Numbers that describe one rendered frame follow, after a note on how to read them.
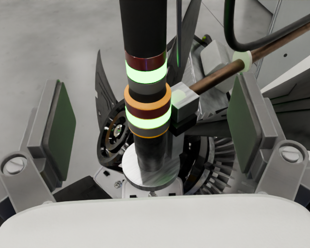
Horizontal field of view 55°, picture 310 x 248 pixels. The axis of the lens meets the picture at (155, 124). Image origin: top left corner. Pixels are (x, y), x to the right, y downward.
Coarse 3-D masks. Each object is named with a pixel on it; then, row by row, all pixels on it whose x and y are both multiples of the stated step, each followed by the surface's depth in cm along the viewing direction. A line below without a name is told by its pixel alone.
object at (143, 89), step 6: (132, 84) 25; (138, 84) 24; (144, 84) 24; (150, 84) 24; (156, 84) 25; (162, 84) 25; (132, 90) 25; (138, 90) 25; (144, 90) 25; (150, 90) 25; (156, 90) 25
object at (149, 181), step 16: (192, 96) 31; (176, 112) 30; (192, 112) 32; (176, 128) 31; (176, 144) 34; (128, 160) 36; (176, 160) 36; (128, 176) 34; (144, 176) 34; (160, 176) 34; (176, 176) 35
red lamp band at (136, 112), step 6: (126, 102) 27; (168, 102) 27; (126, 108) 28; (132, 108) 26; (162, 108) 26; (168, 108) 27; (132, 114) 27; (138, 114) 27; (144, 114) 26; (150, 114) 26; (156, 114) 27; (162, 114) 27
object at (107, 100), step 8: (96, 64) 74; (96, 72) 74; (104, 72) 65; (96, 80) 75; (104, 80) 65; (96, 88) 76; (104, 88) 66; (104, 96) 67; (112, 96) 60; (96, 104) 79; (104, 104) 69; (112, 104) 60; (96, 112) 81; (104, 112) 72; (104, 120) 75
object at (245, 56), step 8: (224, 0) 26; (232, 0) 26; (224, 8) 27; (232, 8) 27; (224, 16) 28; (232, 16) 27; (224, 24) 28; (232, 24) 28; (296, 24) 37; (304, 24) 38; (224, 32) 29; (232, 32) 29; (280, 32) 36; (288, 32) 37; (232, 40) 30; (256, 40) 34; (264, 40) 34; (272, 40) 35; (232, 48) 31; (240, 48) 32; (248, 48) 33; (256, 48) 34; (240, 56) 34; (248, 56) 33; (248, 64) 34; (240, 72) 36
